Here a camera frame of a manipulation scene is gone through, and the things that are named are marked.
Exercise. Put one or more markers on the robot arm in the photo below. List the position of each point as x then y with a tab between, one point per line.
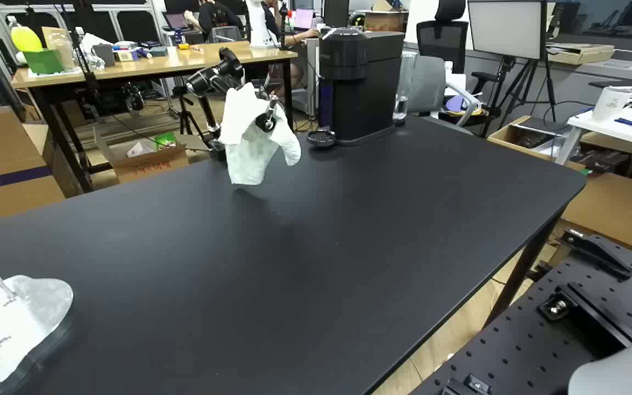
626	373

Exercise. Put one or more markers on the white cloth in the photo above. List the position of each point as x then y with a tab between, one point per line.
250	142

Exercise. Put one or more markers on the black articulated stand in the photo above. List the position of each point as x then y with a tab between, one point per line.
206	80

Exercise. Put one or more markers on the small black round dish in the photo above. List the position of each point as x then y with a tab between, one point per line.
321	138

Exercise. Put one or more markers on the black coffee machine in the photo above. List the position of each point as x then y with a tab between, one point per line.
360	88

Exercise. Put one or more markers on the clear water tank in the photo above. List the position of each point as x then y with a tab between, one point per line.
404	82

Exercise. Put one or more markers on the black tripod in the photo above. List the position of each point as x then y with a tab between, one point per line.
186	115

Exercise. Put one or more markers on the grey office chair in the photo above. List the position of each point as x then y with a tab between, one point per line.
428	82

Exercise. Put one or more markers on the open cardboard box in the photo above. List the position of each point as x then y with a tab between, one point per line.
148	162

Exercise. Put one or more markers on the person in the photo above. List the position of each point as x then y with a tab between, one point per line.
218	16
261	24

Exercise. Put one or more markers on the wooden table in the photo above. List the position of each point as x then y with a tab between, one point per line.
184	61

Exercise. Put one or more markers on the black office chair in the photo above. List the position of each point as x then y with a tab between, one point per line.
443	38

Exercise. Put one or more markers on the laptop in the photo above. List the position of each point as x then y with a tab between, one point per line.
176	21

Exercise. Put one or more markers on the white board on tripod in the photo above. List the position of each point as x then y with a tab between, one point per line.
505	27

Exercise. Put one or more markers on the black clamp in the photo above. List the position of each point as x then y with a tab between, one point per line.
596	251

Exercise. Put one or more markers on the large flat cardboard box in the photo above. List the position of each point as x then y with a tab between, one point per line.
612	203

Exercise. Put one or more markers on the green box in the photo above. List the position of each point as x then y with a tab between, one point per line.
44	61

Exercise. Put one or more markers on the white table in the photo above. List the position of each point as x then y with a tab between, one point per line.
618	131

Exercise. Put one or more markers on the stack of cardboard boxes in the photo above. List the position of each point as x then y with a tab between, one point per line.
3	164

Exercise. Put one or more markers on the silver metal plate with pins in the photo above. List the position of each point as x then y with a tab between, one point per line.
9	329

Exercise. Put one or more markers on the black mounting rail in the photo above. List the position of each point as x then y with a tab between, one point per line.
596	312

